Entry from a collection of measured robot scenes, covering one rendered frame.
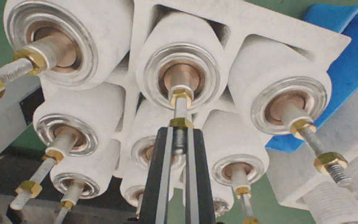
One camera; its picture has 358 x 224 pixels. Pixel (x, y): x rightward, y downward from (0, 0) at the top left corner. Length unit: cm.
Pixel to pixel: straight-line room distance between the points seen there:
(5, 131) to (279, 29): 44
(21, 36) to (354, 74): 49
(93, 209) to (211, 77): 54
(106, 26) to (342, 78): 43
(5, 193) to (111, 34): 60
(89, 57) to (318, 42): 26
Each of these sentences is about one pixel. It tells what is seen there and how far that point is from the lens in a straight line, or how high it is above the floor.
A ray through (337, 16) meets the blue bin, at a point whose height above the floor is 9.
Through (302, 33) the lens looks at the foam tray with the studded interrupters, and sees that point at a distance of 27.
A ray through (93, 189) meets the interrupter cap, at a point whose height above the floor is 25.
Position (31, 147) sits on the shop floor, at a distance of 83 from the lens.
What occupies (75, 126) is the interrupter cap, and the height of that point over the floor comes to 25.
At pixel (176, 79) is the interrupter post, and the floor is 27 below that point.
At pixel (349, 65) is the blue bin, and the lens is 48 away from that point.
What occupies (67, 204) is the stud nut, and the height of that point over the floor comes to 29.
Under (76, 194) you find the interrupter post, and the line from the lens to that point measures 35.
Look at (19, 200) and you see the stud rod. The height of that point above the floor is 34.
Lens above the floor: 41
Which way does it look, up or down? 53 degrees down
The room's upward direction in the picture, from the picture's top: 177 degrees counter-clockwise
